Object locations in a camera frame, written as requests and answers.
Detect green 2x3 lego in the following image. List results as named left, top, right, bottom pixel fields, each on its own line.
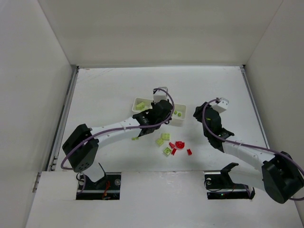
left=135, top=102, right=146, bottom=110

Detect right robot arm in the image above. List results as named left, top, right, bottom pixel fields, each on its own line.
left=193, top=98, right=304, bottom=204

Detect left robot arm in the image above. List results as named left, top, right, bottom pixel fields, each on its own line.
left=61, top=100, right=174, bottom=184

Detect white three-compartment tray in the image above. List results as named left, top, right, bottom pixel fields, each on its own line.
left=132, top=97, right=187, bottom=126

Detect green 2x2 lego studs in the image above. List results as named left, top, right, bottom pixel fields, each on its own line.
left=161, top=133, right=171, bottom=141

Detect red round lego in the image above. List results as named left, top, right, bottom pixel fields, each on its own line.
left=175, top=141, right=185, bottom=150

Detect red lego block right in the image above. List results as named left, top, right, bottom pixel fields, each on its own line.
left=187, top=149, right=192, bottom=156

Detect green square lego lower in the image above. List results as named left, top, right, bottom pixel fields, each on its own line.
left=163, top=147, right=172, bottom=156

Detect red lego wedge middle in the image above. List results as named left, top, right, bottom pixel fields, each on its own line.
left=171, top=148, right=177, bottom=155

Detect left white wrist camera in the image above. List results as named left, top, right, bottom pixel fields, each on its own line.
left=153, top=87, right=168, bottom=104

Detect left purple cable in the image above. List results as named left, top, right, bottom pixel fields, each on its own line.
left=60, top=87, right=175, bottom=171

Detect purple cable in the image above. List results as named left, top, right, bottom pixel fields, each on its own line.
left=201, top=97, right=304, bottom=201
left=60, top=87, right=175, bottom=171

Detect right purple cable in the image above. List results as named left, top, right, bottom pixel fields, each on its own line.
left=201, top=97, right=304, bottom=201

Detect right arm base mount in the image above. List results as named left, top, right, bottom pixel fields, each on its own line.
left=204, top=162, right=256, bottom=200

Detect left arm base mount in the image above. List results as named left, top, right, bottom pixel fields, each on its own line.
left=76, top=163, right=122, bottom=200

